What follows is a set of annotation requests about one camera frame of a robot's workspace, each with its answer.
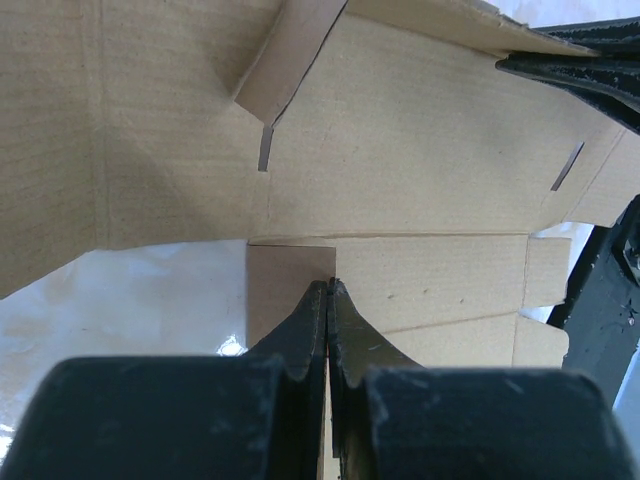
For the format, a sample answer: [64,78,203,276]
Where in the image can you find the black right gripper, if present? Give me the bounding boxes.
[559,194,640,371]

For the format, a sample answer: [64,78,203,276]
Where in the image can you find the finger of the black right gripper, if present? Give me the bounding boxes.
[495,17,639,134]

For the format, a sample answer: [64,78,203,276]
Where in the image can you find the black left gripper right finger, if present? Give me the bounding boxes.
[327,279,639,479]

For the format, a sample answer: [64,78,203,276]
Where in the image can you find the brown cardboard box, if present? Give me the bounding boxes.
[1,1,639,367]

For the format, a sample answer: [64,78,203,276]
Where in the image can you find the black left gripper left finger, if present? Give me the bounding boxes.
[1,281,326,479]

